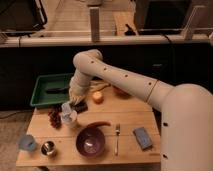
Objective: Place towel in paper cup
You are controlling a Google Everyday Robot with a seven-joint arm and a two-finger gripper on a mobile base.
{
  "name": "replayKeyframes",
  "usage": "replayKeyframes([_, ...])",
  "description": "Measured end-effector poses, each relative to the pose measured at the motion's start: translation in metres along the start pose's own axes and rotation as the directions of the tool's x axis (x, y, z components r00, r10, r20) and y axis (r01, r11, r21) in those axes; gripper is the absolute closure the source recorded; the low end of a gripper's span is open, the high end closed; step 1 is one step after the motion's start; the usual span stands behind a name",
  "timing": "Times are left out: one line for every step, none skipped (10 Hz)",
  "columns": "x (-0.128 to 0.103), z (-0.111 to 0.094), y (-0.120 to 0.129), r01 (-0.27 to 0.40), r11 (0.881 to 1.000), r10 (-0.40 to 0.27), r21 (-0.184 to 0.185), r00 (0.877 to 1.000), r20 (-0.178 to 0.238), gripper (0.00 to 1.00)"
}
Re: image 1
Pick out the red chili pepper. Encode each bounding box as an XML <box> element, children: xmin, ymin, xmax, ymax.
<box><xmin>86</xmin><ymin>121</ymin><xmax>111</xmax><ymax>128</ymax></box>

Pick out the blue sponge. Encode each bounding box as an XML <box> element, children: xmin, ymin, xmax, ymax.
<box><xmin>133</xmin><ymin>127</ymin><xmax>153</xmax><ymax>150</ymax></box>

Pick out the black monitor left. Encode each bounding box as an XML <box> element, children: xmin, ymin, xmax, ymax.
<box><xmin>0</xmin><ymin>0</ymin><xmax>48</xmax><ymax>36</ymax></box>

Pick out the bunch of dark grapes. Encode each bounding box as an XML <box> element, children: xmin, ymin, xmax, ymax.
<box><xmin>48</xmin><ymin>108</ymin><xmax>62</xmax><ymax>129</ymax></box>

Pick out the silver fork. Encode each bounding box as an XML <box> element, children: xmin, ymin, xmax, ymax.
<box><xmin>114</xmin><ymin>124</ymin><xmax>120</xmax><ymax>156</ymax></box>

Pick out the brown wooden bowl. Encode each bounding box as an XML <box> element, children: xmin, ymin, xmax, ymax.
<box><xmin>113</xmin><ymin>86</ymin><xmax>130</xmax><ymax>97</ymax></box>

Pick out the white paper cup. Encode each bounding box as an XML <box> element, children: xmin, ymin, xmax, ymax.
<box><xmin>61</xmin><ymin>110</ymin><xmax>78</xmax><ymax>129</ymax></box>

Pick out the small steel cup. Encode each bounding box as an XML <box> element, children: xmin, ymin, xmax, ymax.
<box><xmin>41</xmin><ymin>141</ymin><xmax>56</xmax><ymax>157</ymax></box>

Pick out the black rectangular object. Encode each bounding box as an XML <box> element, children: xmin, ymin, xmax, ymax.
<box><xmin>72</xmin><ymin>102</ymin><xmax>88</xmax><ymax>113</ymax></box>

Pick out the blue-grey cloth towel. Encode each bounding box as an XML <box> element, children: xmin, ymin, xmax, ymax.
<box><xmin>61</xmin><ymin>102</ymin><xmax>73</xmax><ymax>121</ymax></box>

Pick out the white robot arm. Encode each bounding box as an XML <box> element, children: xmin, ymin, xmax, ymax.
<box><xmin>69</xmin><ymin>49</ymin><xmax>213</xmax><ymax>171</ymax></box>

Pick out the black monitor right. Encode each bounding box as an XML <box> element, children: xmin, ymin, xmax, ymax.
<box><xmin>134</xmin><ymin>0</ymin><xmax>191</xmax><ymax>35</ymax></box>

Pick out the green plastic tray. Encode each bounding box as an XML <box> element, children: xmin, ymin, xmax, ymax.
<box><xmin>30</xmin><ymin>73</ymin><xmax>73</xmax><ymax>108</ymax></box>

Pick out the grey vertical post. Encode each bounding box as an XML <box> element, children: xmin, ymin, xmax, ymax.
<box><xmin>89</xmin><ymin>7</ymin><xmax>100</xmax><ymax>42</ymax></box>

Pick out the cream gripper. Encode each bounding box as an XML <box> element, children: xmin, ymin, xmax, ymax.
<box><xmin>69</xmin><ymin>89</ymin><xmax>86</xmax><ymax>106</ymax></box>

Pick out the purple bowl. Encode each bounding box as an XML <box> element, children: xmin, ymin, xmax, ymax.
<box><xmin>76</xmin><ymin>128</ymin><xmax>105</xmax><ymax>158</ymax></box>

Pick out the black monitor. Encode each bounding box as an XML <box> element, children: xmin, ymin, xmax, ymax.
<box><xmin>0</xmin><ymin>0</ymin><xmax>48</xmax><ymax>36</ymax></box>
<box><xmin>134</xmin><ymin>0</ymin><xmax>191</xmax><ymax>35</ymax></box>

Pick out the blue plastic cup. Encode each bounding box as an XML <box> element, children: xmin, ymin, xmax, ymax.
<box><xmin>18</xmin><ymin>134</ymin><xmax>37</xmax><ymax>152</ymax></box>

